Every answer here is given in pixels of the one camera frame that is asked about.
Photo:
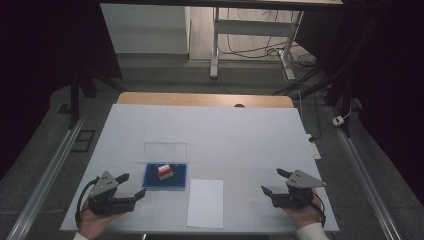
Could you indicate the dark curtain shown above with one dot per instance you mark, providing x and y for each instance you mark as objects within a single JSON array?
[
  {"x": 43, "y": 50},
  {"x": 390, "y": 83}
]

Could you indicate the person's right hand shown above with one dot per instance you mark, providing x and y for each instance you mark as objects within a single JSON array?
[{"x": 305, "y": 215}]

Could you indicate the small white adapter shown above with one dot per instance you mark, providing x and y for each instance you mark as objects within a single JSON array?
[{"x": 338, "y": 120}]

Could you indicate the blue ink pad box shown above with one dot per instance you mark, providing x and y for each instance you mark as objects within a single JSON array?
[{"x": 165, "y": 176}]

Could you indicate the red and white stamp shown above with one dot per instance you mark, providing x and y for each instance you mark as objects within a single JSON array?
[{"x": 165, "y": 172}]

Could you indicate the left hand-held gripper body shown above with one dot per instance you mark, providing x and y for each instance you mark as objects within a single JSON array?
[{"x": 106, "y": 196}]

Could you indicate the white paper sheet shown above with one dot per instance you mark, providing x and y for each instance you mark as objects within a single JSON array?
[{"x": 205, "y": 203}]

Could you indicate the black metal stand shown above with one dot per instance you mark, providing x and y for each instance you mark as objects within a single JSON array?
[{"x": 74, "y": 100}]

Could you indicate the white table cover sheet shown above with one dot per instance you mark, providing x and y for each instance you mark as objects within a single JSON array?
[{"x": 213, "y": 136}]

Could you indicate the person's left hand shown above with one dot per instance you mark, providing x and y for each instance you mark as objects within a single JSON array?
[{"x": 93, "y": 222}]

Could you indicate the white cabinet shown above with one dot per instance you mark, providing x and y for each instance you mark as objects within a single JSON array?
[{"x": 146, "y": 28}]

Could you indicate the aluminium rail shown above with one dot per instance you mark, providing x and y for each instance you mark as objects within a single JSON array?
[
  {"x": 46, "y": 176},
  {"x": 363, "y": 180}
]

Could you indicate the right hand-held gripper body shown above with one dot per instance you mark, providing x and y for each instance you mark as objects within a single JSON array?
[{"x": 295, "y": 191}]

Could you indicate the white desk frame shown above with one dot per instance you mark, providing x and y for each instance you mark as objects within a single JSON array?
[{"x": 253, "y": 28}]

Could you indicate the black floor frame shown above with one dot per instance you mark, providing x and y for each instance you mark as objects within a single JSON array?
[{"x": 83, "y": 141}]

